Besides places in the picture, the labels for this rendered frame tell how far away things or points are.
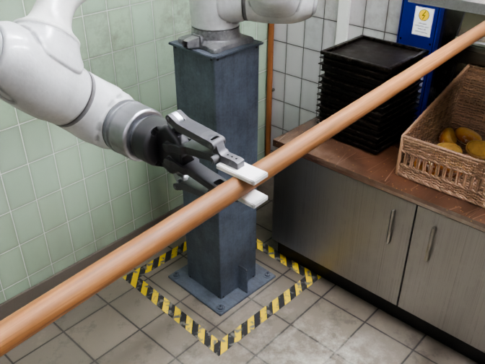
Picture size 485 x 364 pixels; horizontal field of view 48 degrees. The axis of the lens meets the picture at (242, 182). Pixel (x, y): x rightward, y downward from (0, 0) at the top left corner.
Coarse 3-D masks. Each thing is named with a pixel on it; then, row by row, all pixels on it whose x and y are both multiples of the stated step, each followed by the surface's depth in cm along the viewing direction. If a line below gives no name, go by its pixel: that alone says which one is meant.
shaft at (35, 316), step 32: (480, 32) 122; (416, 64) 106; (384, 96) 96; (320, 128) 85; (288, 160) 80; (224, 192) 72; (160, 224) 66; (192, 224) 68; (128, 256) 62; (64, 288) 57; (96, 288) 59; (32, 320) 54; (0, 352) 52
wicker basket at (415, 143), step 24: (480, 72) 201; (456, 96) 205; (480, 96) 202; (432, 120) 195; (456, 120) 209; (480, 120) 203; (408, 144) 179; (432, 144) 173; (408, 168) 183; (432, 168) 177; (456, 168) 171; (480, 168) 166; (456, 192) 174; (480, 192) 169
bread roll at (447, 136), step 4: (448, 128) 202; (444, 132) 200; (448, 132) 199; (452, 132) 201; (440, 136) 201; (444, 136) 199; (448, 136) 198; (452, 136) 199; (440, 140) 201; (444, 140) 199; (448, 140) 198; (452, 140) 198; (456, 140) 202
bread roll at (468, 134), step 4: (460, 128) 202; (464, 128) 202; (456, 132) 203; (460, 132) 202; (464, 132) 201; (468, 132) 200; (472, 132) 200; (456, 136) 203; (460, 136) 201; (464, 136) 200; (468, 136) 200; (472, 136) 199; (476, 136) 199; (480, 136) 200; (460, 140) 202; (464, 140) 201; (468, 140) 200; (464, 144) 202
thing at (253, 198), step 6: (252, 192) 76; (258, 192) 76; (240, 198) 75; (246, 198) 75; (252, 198) 75; (258, 198) 75; (264, 198) 75; (246, 204) 75; (252, 204) 74; (258, 204) 75
